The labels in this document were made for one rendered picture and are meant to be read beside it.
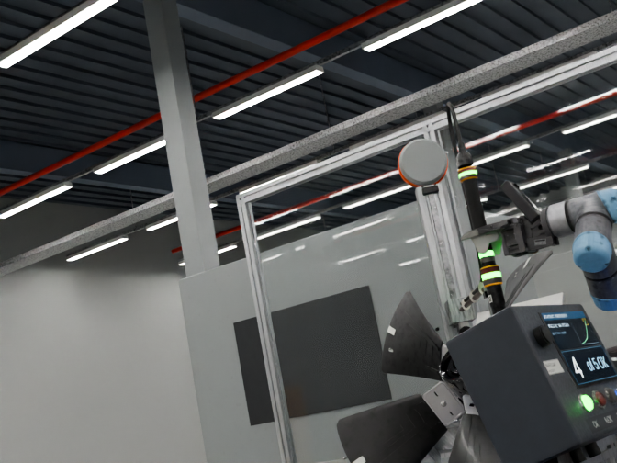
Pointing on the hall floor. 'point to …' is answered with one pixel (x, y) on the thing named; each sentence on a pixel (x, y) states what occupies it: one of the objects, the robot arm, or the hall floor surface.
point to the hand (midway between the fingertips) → (470, 236)
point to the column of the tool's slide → (440, 253)
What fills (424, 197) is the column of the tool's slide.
